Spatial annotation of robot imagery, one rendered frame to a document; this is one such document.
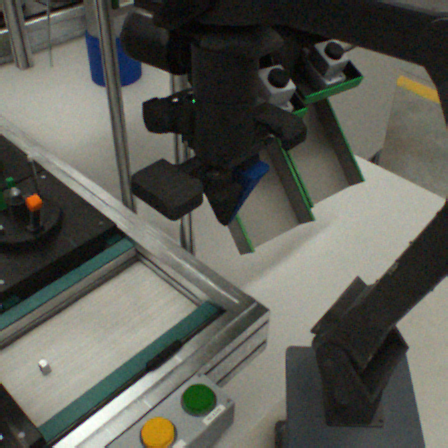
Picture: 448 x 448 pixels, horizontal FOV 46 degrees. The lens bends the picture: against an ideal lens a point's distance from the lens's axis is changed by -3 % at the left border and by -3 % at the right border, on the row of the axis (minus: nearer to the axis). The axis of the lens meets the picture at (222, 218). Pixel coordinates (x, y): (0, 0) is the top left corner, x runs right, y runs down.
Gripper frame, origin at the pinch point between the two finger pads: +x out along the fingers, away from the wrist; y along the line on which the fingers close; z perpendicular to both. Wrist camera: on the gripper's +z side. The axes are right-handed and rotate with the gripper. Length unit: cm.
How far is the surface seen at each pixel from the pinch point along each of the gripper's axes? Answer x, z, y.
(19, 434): 28.3, 9.9, 26.4
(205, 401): 28.2, -3.0, 6.4
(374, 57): 54, 67, -154
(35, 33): 33, 137, -49
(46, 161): 30, 61, -9
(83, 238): 28.5, 34.2, -0.5
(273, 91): 0.0, 11.4, -21.1
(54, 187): 29, 51, -5
